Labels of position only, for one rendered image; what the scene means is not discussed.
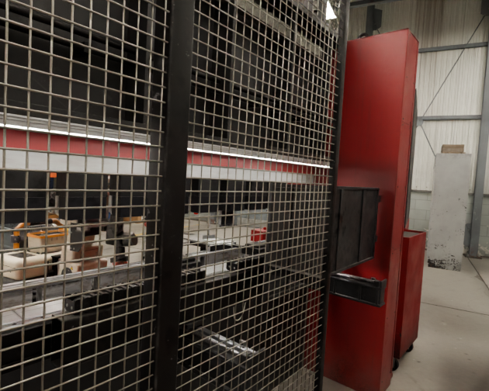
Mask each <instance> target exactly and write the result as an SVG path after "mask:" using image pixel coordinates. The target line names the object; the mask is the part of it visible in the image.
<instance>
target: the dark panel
mask: <svg viewBox="0 0 489 391"><path fill-rule="evenodd" d="M379 191H380V188H370V187H351V186H337V191H336V202H335V223H334V234H333V245H332V256H331V276H332V275H335V274H337V273H339V272H343V271H344V270H347V269H349V268H352V267H355V266H357V265H360V264H362V263H364V262H366V261H369V260H372V259H374V251H375V241H376V222H377V212H378V202H379Z"/></svg>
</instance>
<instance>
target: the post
mask: <svg viewBox="0 0 489 391"><path fill-rule="evenodd" d="M166 9H167V10H168V11H169V12H170V13H168V12H166V26H169V28H167V27H165V40H166V41H168V43H165V56H166V57H168V58H165V59H164V71H166V72H167V74H166V73H164V77H163V86H165V87H166V88H163V95H162V101H163V102H165V104H164V103H162V112H161V116H164V117H165V118H164V119H163V118H161V131H164V133H161V146H163V148H160V161H163V163H160V164H159V175H162V178H159V182H158V190H161V192H158V205H161V206H158V216H157V220H159V219H160V221H157V234H160V235H158V236H156V248H159V249H158V250H156V252H155V262H158V264H156V265H155V270H154V277H156V276H157V278H156V279H154V291H156V290H157V292H154V303H153V305H157V306H154V307H153V319H156V320H154V321H152V333H155V334H153V335H152V339H151V347H154V348H152V349H151V361H153V360H154V362H152V363H151V373H150V375H152V374H153V376H151V377H150V388H153V389H152V390H150V391H176V378H177V361H178V346H179V314H180V298H181V282H182V251H183V234H184V218H185V202H186V171H187V154H188V139H189V107H190V91H191V74H192V43H193V27H194V11H195V0H167V8H166Z"/></svg>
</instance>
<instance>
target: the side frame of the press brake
mask: <svg viewBox="0 0 489 391"><path fill-rule="evenodd" d="M418 47H419V41H418V40H417V39H416V37H415V36H414V34H413V33H412V32H411V31H410V30H409V28H406V29H399V30H395V31H392V32H388V33H381V34H377V35H374V36H367V37H363V38H359V39H355V40H349V41H348V42H347V50H346V61H345V82H344V93H343V104H342V125H341V136H340V148H339V162H338V180H337V186H351V187H370V188H380V191H379V196H380V202H378V212H377V222H376V235H377V242H375V251H374V259H372V260H369V261H366V262H364V263H362V264H360V265H357V266H355V267H352V268H349V269H347V270H344V271H343V272H342V273H345V274H350V275H355V276H359V277H363V278H366V279H371V277H373V278H376V280H380V281H383V280H384V279H386V280H387V287H386V288H385V293H384V302H385V304H384V305H383V306H381V307H380V308H379V307H375V306H370V305H368V304H365V303H360V302H356V301H354V300H350V299H346V298H342V297H340V296H335V295H332V294H329V300H328V321H327V332H326V343H325V354H324V375H323V376H325V377H327V378H329V379H331V380H334V381H336V382H338V383H341V384H342V385H344V386H347V387H349V388H351V389H354V390H356V391H386V389H387V388H388V386H389V385H390V375H391V372H392V368H393V358H394V340H395V330H396V321H397V302H398V293H399V283H400V273H401V255H402V245H403V236H404V217H405V207H406V198H407V188H408V169H409V160H410V150H411V131H412V122H413V112H414V94H415V84H416V74H417V65H418Z"/></svg>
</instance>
